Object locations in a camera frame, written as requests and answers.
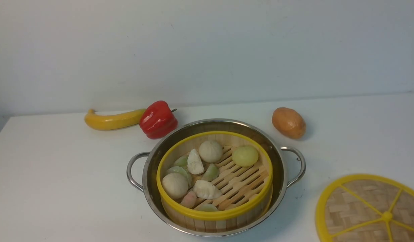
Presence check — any small green dumpling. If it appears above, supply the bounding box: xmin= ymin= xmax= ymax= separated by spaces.
xmin=173 ymin=155 xmax=188 ymax=169

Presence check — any light green dumpling at rim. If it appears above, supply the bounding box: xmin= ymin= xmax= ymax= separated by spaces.
xmin=195 ymin=204 xmax=219 ymax=212

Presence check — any white crescent dumpling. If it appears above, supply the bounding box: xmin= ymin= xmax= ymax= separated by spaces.
xmin=192 ymin=179 xmax=222 ymax=200

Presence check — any white round bun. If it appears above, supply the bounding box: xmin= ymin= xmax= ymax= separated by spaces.
xmin=198 ymin=140 xmax=223 ymax=163
xmin=162 ymin=173 xmax=189 ymax=200

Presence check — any red bell pepper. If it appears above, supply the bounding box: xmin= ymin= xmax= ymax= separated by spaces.
xmin=139 ymin=100 xmax=178 ymax=139

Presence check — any pink dumpling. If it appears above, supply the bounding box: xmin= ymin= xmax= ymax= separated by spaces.
xmin=180 ymin=191 xmax=197 ymax=209

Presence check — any yellow banana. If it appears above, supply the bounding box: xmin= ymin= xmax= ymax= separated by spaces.
xmin=84 ymin=109 xmax=146 ymax=131

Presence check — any stainless steel pot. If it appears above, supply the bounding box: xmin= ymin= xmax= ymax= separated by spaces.
xmin=126 ymin=119 xmax=306 ymax=237

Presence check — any brown potato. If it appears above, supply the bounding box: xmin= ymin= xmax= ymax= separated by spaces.
xmin=271 ymin=107 xmax=306 ymax=139

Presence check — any yellow woven bamboo steamer lid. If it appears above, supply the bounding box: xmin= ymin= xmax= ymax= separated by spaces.
xmin=315 ymin=174 xmax=414 ymax=242

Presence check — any yellow-green round bun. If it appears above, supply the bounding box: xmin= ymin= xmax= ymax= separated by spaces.
xmin=231 ymin=145 xmax=259 ymax=167

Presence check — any pale green dumpling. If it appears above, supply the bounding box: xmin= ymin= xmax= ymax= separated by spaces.
xmin=166 ymin=166 xmax=193 ymax=187

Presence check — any yellow rimmed bamboo steamer basket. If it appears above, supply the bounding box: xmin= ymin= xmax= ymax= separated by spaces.
xmin=156 ymin=131 xmax=273 ymax=233

